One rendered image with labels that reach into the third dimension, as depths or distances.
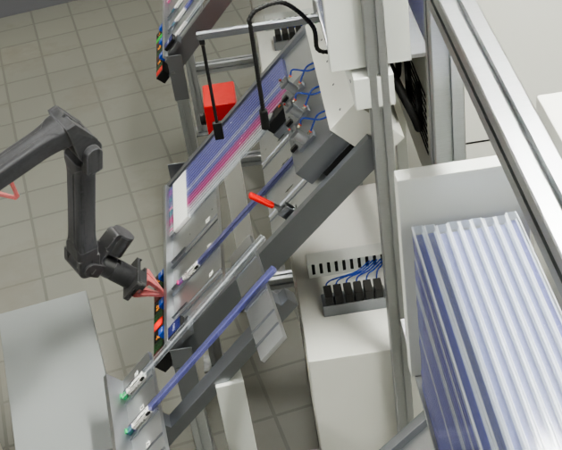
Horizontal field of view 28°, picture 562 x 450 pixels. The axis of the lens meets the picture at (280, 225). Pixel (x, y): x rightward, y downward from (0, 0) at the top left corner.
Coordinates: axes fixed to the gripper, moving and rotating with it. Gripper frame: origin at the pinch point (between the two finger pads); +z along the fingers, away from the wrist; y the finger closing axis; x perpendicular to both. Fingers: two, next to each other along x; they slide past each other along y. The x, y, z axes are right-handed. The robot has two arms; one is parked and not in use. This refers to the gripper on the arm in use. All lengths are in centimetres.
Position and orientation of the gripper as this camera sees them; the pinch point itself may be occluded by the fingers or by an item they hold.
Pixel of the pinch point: (161, 293)
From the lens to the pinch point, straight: 280.9
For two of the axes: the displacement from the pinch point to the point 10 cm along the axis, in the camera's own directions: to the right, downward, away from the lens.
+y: -0.9, -6.0, 7.9
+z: 7.8, 4.5, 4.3
